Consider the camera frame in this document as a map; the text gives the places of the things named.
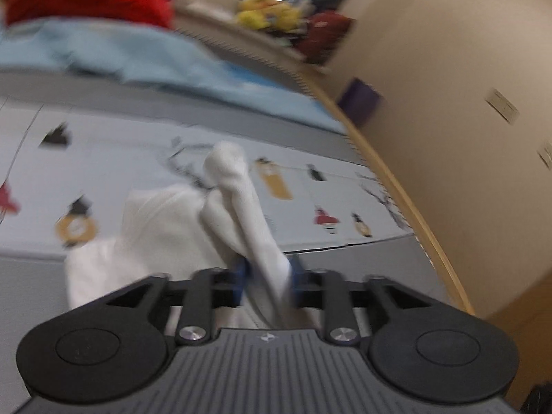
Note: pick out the dark red plush toy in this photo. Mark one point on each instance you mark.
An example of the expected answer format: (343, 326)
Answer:
(323, 34)

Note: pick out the light blue blanket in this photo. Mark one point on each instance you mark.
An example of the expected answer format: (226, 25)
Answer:
(129, 51)

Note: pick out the beige wall switch plate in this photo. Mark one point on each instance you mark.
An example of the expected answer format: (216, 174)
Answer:
(502, 105)
(546, 154)

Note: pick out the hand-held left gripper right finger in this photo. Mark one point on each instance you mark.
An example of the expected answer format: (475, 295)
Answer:
(296, 274)

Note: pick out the white headboard ledge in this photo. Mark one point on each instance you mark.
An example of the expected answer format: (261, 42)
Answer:
(224, 13)

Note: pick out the yellow plush toys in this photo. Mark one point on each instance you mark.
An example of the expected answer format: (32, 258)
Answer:
(267, 13)

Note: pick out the purple box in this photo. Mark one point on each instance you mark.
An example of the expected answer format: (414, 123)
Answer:
(360, 101)

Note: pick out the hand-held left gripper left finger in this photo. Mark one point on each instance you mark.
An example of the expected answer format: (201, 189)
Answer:
(238, 282)

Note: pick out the wooden bed frame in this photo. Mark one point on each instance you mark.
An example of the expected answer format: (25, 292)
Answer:
(401, 198)

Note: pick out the white small garment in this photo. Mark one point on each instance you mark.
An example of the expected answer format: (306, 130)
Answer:
(172, 224)

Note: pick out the printed grey bed sheet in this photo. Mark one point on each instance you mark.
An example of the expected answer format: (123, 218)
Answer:
(129, 159)

